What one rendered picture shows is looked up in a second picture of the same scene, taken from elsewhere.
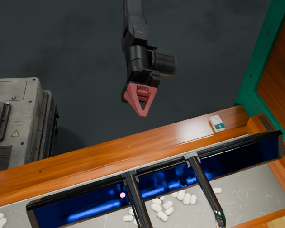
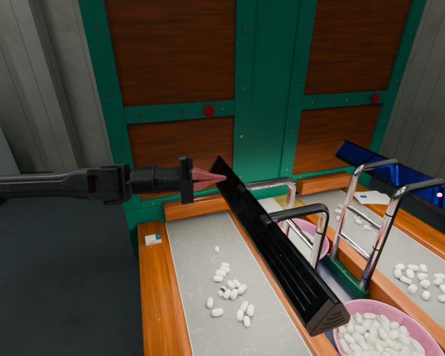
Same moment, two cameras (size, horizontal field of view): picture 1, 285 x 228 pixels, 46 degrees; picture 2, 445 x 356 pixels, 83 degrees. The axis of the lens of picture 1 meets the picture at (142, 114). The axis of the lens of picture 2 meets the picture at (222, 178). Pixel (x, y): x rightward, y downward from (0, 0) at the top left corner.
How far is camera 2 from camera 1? 74 cm
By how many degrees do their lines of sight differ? 68
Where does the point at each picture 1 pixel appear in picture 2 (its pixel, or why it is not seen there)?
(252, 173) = (202, 229)
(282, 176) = (215, 205)
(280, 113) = not seen: hidden behind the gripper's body
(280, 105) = not seen: hidden behind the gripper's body
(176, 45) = not seen: outside the picture
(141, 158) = (176, 306)
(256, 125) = (173, 206)
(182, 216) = (240, 275)
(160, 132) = (148, 285)
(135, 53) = (145, 170)
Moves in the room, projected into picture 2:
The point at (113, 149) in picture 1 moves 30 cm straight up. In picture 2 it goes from (159, 339) to (143, 256)
